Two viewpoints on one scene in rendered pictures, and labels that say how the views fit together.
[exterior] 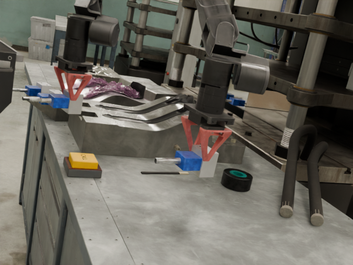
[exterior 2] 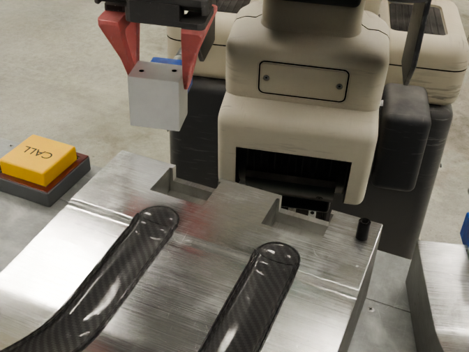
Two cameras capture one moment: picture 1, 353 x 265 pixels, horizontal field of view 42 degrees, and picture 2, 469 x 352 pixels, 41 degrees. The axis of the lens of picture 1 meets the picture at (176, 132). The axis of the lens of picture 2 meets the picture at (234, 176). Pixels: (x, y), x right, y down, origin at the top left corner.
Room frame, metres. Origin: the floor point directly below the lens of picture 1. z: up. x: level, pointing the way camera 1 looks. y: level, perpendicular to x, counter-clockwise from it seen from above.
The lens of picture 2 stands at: (1.61, -0.04, 1.23)
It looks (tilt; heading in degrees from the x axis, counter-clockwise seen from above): 36 degrees down; 135
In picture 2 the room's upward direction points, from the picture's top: 3 degrees clockwise
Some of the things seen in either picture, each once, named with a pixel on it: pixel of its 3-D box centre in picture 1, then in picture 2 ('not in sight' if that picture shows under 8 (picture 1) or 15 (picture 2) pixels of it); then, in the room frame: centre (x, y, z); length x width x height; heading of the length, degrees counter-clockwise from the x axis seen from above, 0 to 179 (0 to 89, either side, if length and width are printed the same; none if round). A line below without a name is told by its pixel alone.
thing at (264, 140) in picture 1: (278, 125); not in sight; (2.29, -0.50, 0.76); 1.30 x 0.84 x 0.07; 24
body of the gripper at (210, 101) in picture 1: (210, 101); not in sight; (0.91, -0.06, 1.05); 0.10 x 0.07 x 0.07; 33
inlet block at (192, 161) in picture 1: (183, 160); not in sight; (0.90, -0.03, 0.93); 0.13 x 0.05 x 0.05; 122
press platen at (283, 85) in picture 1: (290, 88); not in sight; (2.27, -0.51, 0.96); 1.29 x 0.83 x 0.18; 24
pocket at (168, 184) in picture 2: (87, 120); (187, 200); (1.25, 0.25, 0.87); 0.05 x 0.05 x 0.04; 24
